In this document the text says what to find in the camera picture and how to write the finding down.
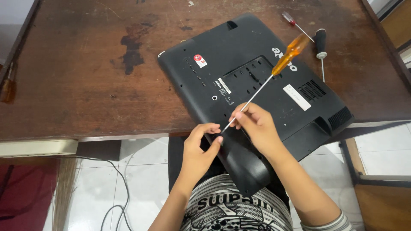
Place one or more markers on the person's right hand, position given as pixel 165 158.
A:
pixel 260 128

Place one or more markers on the person's left hand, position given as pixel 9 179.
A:
pixel 196 157

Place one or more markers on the black all-in-one computer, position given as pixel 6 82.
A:
pixel 244 41

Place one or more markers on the black trousers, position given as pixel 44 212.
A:
pixel 176 166

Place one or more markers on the striped printed shirt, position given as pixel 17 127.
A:
pixel 224 205

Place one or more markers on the straw broom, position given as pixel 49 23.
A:
pixel 64 199

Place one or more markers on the brown wooden cabinet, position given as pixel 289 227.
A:
pixel 385 205

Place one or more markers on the white power strip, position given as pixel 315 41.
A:
pixel 38 148

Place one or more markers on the red floor mat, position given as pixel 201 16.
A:
pixel 29 199

